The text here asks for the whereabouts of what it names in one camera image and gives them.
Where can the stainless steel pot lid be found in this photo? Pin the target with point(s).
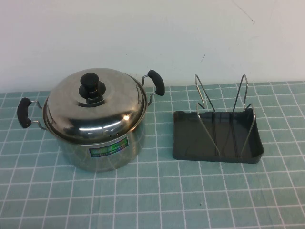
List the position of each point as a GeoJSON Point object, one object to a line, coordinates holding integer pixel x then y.
{"type": "Point", "coordinates": [71, 112]}

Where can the stainless steel cooking pot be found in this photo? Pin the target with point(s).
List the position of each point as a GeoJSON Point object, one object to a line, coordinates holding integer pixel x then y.
{"type": "Point", "coordinates": [112, 159]}

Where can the dark plastic drip tray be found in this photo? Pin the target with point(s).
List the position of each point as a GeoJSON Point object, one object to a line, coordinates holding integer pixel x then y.
{"type": "Point", "coordinates": [190, 138]}

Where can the green cutting mat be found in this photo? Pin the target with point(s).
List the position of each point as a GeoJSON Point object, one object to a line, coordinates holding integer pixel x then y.
{"type": "Point", "coordinates": [152, 198]}

